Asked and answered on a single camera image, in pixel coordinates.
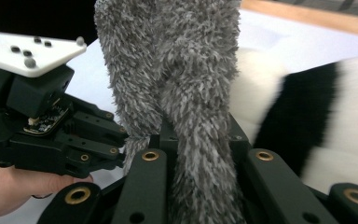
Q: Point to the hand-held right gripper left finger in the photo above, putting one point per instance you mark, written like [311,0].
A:
[170,140]

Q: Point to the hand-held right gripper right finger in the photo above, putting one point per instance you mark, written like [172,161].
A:
[237,140]

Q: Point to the black and white fuzzy sock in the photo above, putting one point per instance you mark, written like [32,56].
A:
[307,109]

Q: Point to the grey fuzzy cloth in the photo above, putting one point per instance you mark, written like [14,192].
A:
[174,62]

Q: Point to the dark curtain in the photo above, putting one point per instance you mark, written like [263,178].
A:
[28,15]

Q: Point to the wooden table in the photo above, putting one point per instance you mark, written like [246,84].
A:
[307,14]

